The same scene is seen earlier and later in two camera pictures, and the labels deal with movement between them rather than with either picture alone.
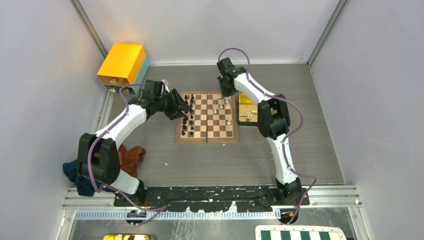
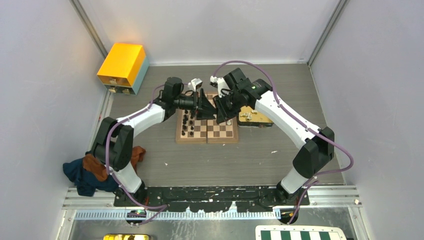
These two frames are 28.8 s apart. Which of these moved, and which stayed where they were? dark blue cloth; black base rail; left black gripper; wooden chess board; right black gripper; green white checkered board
Moved: left black gripper; right black gripper
Stayed: wooden chess board; dark blue cloth; black base rail; green white checkered board
